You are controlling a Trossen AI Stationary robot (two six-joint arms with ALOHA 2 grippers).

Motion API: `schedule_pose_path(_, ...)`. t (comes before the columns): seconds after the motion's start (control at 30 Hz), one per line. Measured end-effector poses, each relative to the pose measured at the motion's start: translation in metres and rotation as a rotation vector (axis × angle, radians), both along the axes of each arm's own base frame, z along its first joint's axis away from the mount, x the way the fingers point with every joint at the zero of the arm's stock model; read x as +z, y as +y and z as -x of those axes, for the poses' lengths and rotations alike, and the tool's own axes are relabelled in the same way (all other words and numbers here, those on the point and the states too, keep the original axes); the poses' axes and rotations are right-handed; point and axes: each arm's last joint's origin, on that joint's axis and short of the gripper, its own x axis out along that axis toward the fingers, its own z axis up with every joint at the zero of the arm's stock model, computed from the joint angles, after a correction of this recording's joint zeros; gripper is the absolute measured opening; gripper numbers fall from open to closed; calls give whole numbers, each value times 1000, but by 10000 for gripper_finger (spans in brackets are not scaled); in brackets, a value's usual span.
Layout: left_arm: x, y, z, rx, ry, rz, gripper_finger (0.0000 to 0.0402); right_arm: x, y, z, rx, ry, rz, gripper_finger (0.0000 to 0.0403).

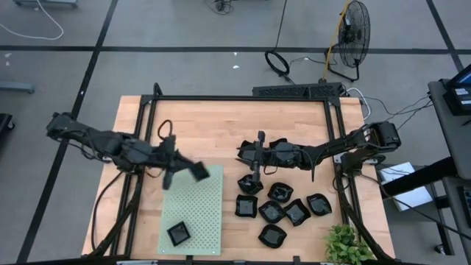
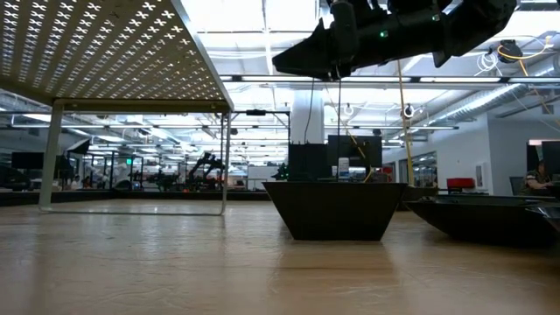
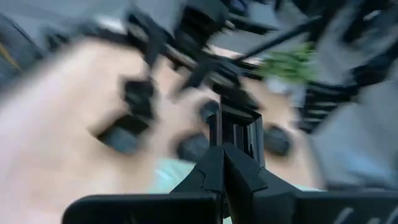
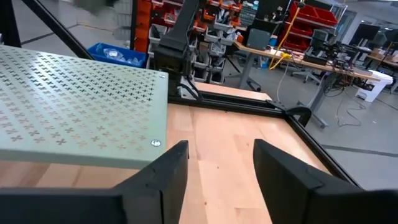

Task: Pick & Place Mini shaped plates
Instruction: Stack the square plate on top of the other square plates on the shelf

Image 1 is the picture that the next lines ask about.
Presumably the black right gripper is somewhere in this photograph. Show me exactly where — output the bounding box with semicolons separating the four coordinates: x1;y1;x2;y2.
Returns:
235;130;302;184

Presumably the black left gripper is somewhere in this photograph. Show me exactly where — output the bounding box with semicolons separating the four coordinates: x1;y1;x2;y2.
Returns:
154;135;198;191

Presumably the green perforated metal shelf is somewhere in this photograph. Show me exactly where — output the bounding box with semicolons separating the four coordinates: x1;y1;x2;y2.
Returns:
157;164;224;257

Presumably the black perforated box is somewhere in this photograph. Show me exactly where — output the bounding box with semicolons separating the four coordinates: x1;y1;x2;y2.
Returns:
252;82;347;99

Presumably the green potted plant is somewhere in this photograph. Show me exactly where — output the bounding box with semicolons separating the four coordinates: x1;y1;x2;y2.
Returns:
325;223;378;265

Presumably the black floor fan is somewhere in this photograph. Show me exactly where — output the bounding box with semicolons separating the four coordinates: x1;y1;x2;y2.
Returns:
325;0;372;82

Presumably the black support beam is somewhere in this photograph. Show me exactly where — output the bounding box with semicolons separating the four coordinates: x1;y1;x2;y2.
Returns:
382;156;457;198

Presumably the white paper box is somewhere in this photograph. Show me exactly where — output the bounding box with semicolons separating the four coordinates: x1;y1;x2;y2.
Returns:
378;161;434;213

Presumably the grey table foot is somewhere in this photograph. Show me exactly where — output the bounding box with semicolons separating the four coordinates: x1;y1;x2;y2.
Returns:
13;0;79;9
0;81;36;95

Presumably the black caster base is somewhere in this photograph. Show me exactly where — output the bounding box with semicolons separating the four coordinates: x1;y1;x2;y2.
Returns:
0;113;15;143

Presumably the grey side table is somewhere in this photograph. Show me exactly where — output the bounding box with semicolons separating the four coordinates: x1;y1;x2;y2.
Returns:
428;79;471;181

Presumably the black labelled box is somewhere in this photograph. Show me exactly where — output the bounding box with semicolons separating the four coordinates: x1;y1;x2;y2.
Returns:
443;83;471;117

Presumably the black monitor blue screen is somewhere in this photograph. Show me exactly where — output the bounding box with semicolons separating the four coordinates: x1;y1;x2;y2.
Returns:
447;63;471;86

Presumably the black looped gripper cable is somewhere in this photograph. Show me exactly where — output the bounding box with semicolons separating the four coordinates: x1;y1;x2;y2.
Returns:
157;119;174;141

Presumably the black aluminium table frame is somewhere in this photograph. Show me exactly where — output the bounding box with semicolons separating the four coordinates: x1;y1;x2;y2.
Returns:
82;82;397;265

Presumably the coiled black cable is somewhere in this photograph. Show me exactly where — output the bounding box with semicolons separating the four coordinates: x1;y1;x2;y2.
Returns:
264;0;295;84

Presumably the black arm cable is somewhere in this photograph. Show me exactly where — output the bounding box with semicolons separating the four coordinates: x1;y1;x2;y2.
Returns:
90;169;126;255

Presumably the short white cable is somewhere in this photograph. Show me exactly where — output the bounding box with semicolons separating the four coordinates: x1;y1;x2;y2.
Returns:
345;87;372;121

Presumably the yellow cable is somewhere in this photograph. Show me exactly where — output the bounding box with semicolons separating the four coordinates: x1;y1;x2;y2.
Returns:
322;0;350;81

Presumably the black cable tangle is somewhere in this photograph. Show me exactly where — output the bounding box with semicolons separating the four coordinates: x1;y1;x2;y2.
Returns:
211;0;236;16

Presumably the white floor cable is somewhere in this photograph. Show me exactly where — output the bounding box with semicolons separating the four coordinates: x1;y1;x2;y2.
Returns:
0;0;65;41

